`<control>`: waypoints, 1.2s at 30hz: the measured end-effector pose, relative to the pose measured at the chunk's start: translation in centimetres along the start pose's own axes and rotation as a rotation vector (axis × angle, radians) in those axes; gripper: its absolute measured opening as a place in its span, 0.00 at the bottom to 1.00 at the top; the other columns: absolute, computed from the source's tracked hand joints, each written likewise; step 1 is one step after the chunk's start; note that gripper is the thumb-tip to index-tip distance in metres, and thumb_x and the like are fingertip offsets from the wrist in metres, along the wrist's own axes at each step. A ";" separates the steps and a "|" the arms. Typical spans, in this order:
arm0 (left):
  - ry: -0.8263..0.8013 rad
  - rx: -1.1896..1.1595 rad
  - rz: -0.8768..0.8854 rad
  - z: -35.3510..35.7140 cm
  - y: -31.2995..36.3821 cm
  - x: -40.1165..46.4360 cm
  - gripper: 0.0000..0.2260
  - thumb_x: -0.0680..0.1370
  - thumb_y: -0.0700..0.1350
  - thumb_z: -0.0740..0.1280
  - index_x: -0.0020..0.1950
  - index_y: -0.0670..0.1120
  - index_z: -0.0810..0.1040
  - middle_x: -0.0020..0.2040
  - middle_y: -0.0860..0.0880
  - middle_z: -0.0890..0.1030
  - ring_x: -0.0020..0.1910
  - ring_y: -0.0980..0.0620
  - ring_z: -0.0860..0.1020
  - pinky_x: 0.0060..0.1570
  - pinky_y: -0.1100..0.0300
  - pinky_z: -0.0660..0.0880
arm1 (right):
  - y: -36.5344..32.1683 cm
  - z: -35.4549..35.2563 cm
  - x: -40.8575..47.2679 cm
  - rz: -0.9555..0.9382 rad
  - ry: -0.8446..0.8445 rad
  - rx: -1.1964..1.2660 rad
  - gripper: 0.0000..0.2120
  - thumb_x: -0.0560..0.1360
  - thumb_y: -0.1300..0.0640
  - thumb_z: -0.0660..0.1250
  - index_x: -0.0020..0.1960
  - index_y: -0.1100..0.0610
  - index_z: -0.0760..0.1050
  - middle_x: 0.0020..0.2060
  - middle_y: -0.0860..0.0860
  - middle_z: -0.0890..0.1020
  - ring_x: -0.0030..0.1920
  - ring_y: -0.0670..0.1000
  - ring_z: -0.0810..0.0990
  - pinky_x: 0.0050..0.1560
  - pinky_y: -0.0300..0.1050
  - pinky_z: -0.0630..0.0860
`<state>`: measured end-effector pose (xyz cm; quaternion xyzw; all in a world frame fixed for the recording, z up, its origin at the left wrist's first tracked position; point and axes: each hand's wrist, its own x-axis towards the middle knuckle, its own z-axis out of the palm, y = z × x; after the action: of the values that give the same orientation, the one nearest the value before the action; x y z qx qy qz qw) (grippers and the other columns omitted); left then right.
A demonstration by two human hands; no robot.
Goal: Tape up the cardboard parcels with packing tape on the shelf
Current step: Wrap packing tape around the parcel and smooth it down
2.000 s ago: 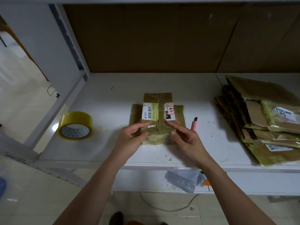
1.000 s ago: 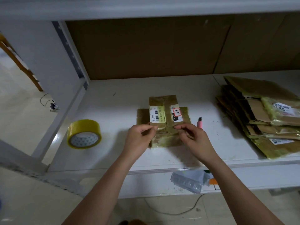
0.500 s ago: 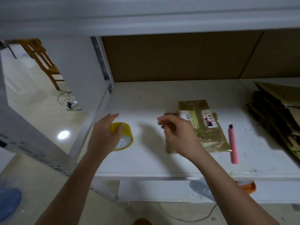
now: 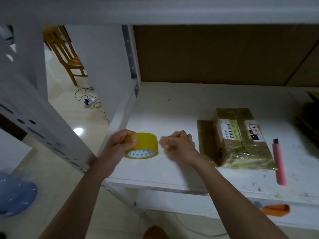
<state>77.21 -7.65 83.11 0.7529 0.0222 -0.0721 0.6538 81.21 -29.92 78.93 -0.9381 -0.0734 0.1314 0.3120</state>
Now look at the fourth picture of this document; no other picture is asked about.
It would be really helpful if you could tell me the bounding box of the person's left hand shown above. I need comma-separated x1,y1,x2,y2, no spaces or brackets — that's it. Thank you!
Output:
92,129,138,178

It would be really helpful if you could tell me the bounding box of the person's right hand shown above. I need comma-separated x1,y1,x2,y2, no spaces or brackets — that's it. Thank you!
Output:
158,130,201,166

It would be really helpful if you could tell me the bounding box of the yellow tape roll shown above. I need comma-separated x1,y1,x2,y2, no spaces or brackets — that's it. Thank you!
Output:
123,132,160,160

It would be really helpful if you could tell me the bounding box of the white metal shelf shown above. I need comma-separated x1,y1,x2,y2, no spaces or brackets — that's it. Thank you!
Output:
0,0,319,229

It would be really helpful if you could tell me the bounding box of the barcode label cardboard box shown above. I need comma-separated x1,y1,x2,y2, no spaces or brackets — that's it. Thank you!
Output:
196,107,278,171

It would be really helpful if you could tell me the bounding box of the pink utility knife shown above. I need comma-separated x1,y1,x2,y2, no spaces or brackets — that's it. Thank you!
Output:
271,138,288,187

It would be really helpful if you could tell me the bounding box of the stack of cardboard boxes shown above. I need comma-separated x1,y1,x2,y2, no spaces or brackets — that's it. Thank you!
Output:
296,89,319,138

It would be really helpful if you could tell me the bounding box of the person's right forearm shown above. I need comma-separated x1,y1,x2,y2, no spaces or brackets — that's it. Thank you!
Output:
190,154,290,239

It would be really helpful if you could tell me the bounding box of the person's left forearm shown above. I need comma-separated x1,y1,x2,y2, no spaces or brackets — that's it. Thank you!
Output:
39,164,106,239

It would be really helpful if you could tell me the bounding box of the person's left leg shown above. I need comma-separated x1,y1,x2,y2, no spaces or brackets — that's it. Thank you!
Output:
143,225,170,239

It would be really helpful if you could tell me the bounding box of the white power strip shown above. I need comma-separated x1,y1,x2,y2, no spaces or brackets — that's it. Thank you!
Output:
82,95,101,109

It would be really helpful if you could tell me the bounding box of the blue round object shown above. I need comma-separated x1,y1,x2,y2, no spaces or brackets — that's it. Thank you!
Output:
0,171,39,217

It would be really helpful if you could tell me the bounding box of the wooden chair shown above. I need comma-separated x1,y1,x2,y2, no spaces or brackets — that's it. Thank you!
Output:
43,25,88,87

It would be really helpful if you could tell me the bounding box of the orange plastic object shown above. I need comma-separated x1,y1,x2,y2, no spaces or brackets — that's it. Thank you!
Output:
254,200,291,218

